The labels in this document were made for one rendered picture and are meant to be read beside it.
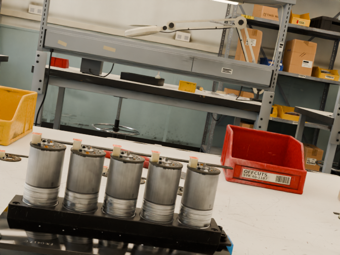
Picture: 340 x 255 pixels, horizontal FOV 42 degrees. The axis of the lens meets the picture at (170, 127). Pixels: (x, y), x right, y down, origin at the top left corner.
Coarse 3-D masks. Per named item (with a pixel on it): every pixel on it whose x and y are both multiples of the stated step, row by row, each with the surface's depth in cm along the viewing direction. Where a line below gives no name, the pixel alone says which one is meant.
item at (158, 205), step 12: (156, 168) 31; (168, 168) 31; (180, 168) 32; (156, 180) 31; (168, 180) 31; (144, 192) 32; (156, 192) 31; (168, 192) 32; (144, 204) 32; (156, 204) 32; (168, 204) 32; (144, 216) 32; (156, 216) 32; (168, 216) 32
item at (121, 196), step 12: (132, 156) 32; (120, 168) 31; (132, 168) 31; (108, 180) 32; (120, 180) 31; (132, 180) 31; (108, 192) 32; (120, 192) 31; (132, 192) 31; (108, 204) 31; (120, 204) 31; (132, 204) 32; (120, 216) 31; (132, 216) 32
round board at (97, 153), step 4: (84, 148) 32; (92, 148) 33; (96, 148) 33; (76, 152) 31; (80, 152) 31; (84, 152) 31; (92, 152) 31; (96, 152) 32; (100, 152) 32; (104, 152) 32; (92, 156) 31; (96, 156) 31; (100, 156) 31
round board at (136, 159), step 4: (120, 152) 32; (112, 156) 31; (116, 156) 31; (120, 156) 31; (136, 156) 32; (140, 156) 33; (120, 160) 31; (124, 160) 31; (128, 160) 31; (132, 160) 31; (136, 160) 31; (140, 160) 31; (144, 160) 32
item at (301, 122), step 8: (336, 104) 262; (296, 112) 324; (304, 112) 308; (312, 112) 293; (320, 112) 302; (328, 112) 325; (304, 120) 326; (312, 120) 326; (320, 120) 278; (328, 120) 265; (296, 136) 327; (328, 144) 270; (336, 144) 267; (328, 152) 268; (328, 160) 268; (328, 168) 269
